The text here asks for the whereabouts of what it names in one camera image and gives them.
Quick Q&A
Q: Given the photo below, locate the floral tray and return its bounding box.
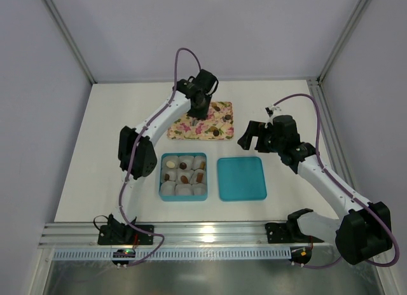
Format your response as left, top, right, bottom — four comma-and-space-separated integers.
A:
167, 101, 234, 141

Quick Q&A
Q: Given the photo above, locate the slotted cable duct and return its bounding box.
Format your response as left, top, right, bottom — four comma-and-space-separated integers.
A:
52, 246, 291, 261

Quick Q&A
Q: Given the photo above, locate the teal lid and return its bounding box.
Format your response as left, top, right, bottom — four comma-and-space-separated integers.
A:
217, 156, 267, 202

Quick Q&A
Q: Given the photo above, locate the brown oval chocolate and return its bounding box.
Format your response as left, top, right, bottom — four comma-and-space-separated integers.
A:
181, 175, 189, 184

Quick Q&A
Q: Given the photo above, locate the teal box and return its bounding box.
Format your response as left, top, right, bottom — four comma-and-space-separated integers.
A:
158, 153, 209, 202

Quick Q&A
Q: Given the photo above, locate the white oval chocolate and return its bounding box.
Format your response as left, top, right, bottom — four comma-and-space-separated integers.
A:
166, 161, 176, 168

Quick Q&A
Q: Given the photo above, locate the caramel bar chocolate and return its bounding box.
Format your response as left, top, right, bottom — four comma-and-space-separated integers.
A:
197, 172, 204, 183

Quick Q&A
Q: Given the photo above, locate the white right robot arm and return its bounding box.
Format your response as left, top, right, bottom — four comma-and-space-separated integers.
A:
238, 115, 393, 264

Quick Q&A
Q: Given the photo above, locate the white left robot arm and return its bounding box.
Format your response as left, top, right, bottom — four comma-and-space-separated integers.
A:
98, 69, 219, 245

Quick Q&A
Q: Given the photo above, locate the aluminium rail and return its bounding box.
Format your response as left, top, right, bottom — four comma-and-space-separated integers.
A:
39, 221, 321, 247

